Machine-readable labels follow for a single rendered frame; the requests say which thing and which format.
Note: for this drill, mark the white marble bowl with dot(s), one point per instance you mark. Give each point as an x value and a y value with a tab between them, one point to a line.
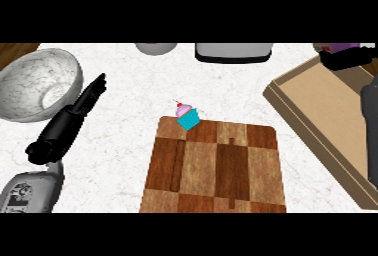
30	83

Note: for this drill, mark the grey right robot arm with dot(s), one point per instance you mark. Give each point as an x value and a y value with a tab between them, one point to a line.
372	133

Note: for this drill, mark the purple can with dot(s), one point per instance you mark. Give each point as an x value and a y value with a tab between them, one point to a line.
344	46

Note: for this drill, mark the grey round container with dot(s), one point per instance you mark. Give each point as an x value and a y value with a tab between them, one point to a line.
156	48

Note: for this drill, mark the pink cupcake with blue wrapper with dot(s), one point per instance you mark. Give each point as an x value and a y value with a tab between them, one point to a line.
188	120

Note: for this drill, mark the brown wooden panel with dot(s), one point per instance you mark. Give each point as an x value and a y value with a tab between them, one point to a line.
16	51

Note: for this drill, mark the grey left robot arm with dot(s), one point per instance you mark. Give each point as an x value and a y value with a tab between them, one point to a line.
30	193

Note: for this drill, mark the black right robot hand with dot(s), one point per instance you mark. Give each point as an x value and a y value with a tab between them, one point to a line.
348	59

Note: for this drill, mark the tan cardboard box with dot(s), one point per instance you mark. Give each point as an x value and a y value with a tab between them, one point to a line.
320	106

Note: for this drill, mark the brown checkered wooden cutting board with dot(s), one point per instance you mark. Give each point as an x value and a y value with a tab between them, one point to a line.
212	170

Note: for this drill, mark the pale appliance with black base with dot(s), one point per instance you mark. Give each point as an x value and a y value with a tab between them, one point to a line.
234	51

